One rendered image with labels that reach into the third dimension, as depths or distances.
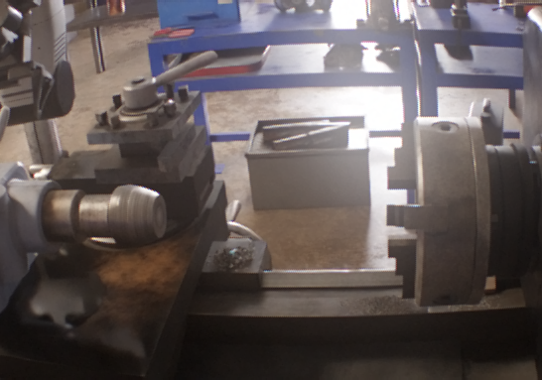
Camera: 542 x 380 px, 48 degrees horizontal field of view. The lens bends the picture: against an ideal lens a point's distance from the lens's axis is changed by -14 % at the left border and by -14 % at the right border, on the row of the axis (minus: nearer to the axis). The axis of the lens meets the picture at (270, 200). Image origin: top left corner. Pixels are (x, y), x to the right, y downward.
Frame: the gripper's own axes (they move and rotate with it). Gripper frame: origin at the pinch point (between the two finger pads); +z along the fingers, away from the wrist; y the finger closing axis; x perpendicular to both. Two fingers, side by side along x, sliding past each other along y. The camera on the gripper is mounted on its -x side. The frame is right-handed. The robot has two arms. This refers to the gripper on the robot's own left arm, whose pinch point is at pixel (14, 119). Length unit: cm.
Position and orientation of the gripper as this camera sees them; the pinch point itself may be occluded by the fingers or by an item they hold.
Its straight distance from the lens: 114.1
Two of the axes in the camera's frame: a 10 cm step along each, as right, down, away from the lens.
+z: 0.9, 10.0, -0.1
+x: 0.7, 0.0, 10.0
